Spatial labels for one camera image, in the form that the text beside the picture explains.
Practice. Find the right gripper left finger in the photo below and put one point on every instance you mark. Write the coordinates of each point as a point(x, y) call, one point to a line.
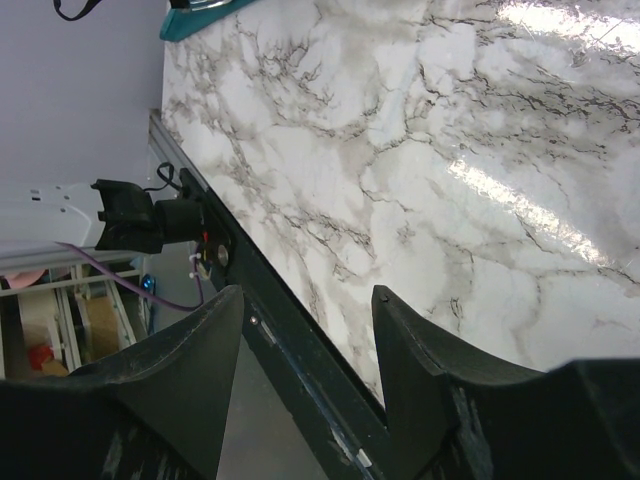
point(155, 410)

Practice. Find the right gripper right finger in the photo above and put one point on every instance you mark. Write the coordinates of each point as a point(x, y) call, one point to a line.
point(455, 411)

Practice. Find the teal cloth napkin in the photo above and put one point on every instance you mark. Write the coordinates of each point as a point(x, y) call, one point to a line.
point(180, 24)

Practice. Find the silver metal fork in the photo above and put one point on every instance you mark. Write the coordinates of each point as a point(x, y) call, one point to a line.
point(198, 5)

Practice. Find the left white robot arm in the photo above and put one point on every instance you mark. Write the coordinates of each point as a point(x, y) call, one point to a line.
point(106, 216)

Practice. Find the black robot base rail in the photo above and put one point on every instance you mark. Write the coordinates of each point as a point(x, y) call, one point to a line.
point(338, 417)

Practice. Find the aluminium frame rail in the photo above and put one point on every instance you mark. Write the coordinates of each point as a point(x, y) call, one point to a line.
point(174, 167)

